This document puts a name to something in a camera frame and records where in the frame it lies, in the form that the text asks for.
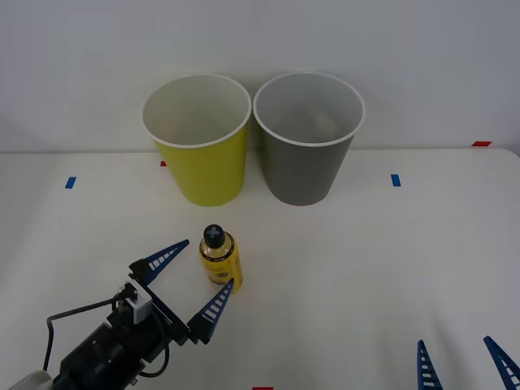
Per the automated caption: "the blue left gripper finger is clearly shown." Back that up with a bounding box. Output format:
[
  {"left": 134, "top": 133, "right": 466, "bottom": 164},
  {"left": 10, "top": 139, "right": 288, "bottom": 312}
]
[
  {"left": 128, "top": 239, "right": 191, "bottom": 290},
  {"left": 186, "top": 278, "right": 236, "bottom": 346}
]

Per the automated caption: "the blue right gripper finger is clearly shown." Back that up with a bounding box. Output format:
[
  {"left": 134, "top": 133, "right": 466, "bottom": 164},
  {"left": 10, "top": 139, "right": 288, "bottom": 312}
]
[
  {"left": 417, "top": 339, "right": 446, "bottom": 390},
  {"left": 483, "top": 335, "right": 520, "bottom": 390}
]

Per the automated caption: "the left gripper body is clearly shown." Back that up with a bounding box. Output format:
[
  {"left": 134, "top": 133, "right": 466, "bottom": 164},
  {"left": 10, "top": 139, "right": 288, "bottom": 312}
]
[{"left": 128, "top": 272, "right": 192, "bottom": 362}]

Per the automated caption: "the yellow bottle with black cap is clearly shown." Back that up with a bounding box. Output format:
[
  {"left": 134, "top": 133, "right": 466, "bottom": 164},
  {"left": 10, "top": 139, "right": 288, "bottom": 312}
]
[{"left": 198, "top": 223, "right": 245, "bottom": 296}]

